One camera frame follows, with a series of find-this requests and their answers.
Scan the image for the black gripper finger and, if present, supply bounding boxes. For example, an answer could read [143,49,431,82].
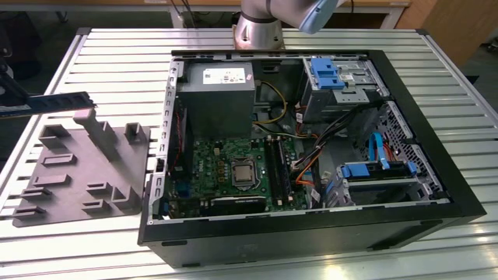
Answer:
[0,72,31,107]

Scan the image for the dark blue RAM stick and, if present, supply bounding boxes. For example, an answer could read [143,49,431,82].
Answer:
[276,139,294,202]
[0,91,98,120]

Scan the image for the black RAM slot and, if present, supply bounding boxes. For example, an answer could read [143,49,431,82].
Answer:
[264,136,284,205]

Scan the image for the grey plastic parts rack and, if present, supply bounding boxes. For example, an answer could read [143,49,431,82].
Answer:
[11,107,154,227]

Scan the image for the grey power supply unit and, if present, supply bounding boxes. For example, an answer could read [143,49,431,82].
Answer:
[176,62,258,139]

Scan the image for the green motherboard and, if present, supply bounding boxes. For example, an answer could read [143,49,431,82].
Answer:
[167,136,311,218]

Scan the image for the silver CPU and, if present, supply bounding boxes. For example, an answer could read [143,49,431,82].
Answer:
[232,166,255,183]

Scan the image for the metal CPU socket cover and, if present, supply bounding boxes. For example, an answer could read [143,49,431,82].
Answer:
[230,157,258,191]

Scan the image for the black graphics card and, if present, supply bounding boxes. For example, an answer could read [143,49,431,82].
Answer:
[200,194,268,217]

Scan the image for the black open PC case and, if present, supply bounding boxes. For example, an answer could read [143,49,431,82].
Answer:
[136,48,487,268]

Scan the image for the grey metal drive cage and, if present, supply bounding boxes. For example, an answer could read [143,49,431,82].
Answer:
[302,57,390,123]

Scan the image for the hard disk in blue carrier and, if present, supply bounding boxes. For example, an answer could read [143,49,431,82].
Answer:
[337,161,421,184]

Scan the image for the brown wooden cabinet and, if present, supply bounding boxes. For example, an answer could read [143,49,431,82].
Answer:
[422,0,498,68]

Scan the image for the yellow wire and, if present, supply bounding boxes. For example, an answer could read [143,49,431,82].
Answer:
[251,80,288,127]

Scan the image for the blue plastic drive bracket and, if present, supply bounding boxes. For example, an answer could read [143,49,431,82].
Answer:
[310,58,346,90]

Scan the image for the orange wire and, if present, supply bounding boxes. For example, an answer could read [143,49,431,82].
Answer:
[294,151,323,187]

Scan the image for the blue flat wire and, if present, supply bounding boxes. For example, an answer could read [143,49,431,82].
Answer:
[367,132,391,170]

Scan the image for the silver disk bay frame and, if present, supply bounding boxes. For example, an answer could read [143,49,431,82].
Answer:
[322,162,453,208]

